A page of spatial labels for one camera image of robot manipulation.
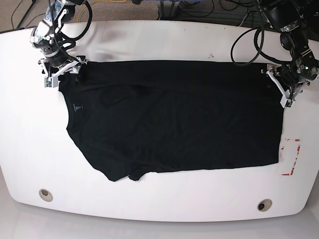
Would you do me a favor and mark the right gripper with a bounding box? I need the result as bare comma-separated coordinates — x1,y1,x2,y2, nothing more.
44,53,88,82

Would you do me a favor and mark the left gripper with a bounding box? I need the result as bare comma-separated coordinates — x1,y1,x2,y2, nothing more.
279,66,311,91

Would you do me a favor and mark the black t-shirt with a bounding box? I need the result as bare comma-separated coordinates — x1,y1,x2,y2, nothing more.
59,61,284,182

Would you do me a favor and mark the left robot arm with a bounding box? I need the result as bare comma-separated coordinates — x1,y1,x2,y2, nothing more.
253,0,319,90

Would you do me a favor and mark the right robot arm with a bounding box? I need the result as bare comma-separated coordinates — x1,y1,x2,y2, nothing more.
30,0,93,88

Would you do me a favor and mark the red tape marking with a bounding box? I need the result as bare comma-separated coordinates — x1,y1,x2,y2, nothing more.
278,138,301,176

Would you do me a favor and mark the right table grommet hole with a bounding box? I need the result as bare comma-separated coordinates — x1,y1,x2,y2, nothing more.
257,199,272,212

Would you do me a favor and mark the table grommet hole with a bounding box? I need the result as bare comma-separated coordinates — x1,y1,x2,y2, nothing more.
257,199,272,212
39,189,53,202

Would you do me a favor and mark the left table grommet hole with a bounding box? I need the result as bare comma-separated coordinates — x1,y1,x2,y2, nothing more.
39,189,53,202

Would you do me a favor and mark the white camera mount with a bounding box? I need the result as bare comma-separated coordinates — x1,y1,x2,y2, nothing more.
38,55,84,88
261,63,310,108

